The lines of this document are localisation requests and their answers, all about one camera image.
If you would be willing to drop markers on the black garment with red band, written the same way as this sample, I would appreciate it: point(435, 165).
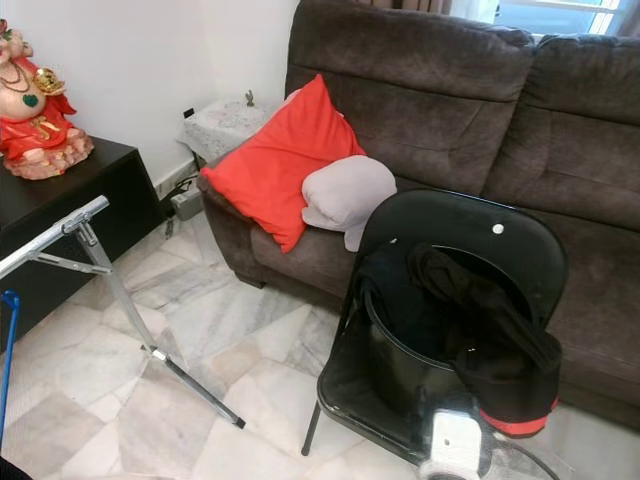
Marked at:
point(510, 370)

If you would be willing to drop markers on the blue plastic hanger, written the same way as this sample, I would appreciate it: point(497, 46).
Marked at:
point(8, 360)

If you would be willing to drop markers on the silver metal clothes rack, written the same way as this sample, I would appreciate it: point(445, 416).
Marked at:
point(60, 235)

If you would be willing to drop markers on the black TV console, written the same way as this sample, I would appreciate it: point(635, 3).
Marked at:
point(60, 210)

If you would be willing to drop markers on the red laughing Buddha statue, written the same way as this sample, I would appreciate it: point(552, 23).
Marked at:
point(35, 130)

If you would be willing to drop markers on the grey power strip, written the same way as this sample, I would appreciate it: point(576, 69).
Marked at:
point(186, 203)

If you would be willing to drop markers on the side table with lace cloth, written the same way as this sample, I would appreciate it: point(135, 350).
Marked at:
point(225, 127)

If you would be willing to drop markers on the red square cushion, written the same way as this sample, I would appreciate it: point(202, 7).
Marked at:
point(275, 165)

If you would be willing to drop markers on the small brass figurine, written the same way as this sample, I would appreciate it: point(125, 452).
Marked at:
point(250, 99)

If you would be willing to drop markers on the grey plush cushion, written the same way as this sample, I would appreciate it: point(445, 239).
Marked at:
point(350, 192)

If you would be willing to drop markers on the dark navy garment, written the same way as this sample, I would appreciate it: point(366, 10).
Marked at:
point(395, 295)

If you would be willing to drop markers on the black folding chair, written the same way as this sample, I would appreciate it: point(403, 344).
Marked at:
point(455, 222)

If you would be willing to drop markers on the dark brown fabric sofa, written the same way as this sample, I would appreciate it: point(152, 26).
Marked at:
point(440, 110)

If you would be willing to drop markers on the bright window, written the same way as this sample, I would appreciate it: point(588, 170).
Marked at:
point(550, 15)

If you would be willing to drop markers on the black wall plug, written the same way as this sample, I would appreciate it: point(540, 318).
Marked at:
point(189, 113)

